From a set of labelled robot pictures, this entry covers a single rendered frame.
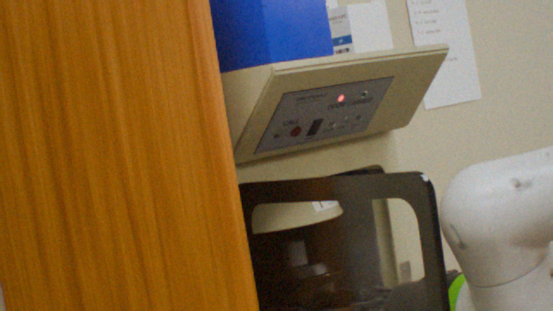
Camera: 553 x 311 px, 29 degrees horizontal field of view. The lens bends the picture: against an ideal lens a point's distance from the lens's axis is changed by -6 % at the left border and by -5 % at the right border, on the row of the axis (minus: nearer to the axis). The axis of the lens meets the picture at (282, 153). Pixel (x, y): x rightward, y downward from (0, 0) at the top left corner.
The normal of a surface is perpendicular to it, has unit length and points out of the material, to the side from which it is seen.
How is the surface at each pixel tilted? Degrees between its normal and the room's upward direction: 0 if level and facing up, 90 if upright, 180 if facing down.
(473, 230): 99
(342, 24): 90
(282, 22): 90
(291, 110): 135
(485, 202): 70
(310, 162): 90
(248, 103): 90
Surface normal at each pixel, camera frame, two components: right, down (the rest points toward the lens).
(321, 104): 0.61, 0.65
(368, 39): 0.51, -0.04
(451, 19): 0.70, -0.07
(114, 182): -0.69, 0.15
